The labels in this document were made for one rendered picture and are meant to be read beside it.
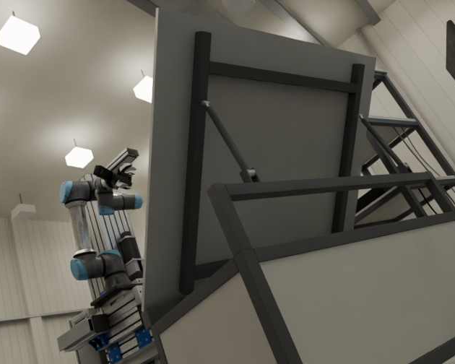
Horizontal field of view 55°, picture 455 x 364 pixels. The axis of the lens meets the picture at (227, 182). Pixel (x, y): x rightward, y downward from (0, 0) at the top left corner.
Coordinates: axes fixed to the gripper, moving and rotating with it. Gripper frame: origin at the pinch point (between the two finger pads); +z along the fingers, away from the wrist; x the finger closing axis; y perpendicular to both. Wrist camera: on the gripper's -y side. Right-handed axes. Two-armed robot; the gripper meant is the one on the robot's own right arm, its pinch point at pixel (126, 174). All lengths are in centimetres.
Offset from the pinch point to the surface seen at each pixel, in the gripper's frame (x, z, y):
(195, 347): 58, 59, 9
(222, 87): -29, 50, 7
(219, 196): 17, 78, -5
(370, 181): -7, 77, 60
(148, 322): 55, 31, 8
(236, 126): -19, 46, 19
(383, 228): 12, 85, 58
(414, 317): 39, 98, 57
